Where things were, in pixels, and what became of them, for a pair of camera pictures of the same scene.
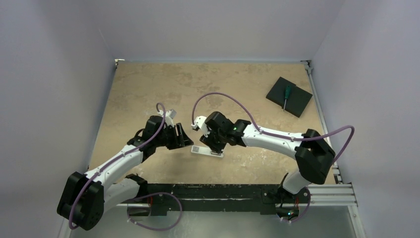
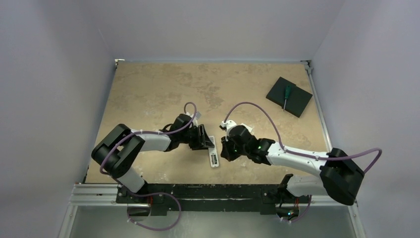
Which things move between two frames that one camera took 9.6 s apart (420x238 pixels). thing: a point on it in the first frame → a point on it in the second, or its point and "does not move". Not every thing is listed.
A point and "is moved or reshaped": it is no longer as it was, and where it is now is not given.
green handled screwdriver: (287, 94) does not move
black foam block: (296, 102) does not move
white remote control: (205, 150) is moved or reshaped
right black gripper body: (214, 144) → (228, 149)
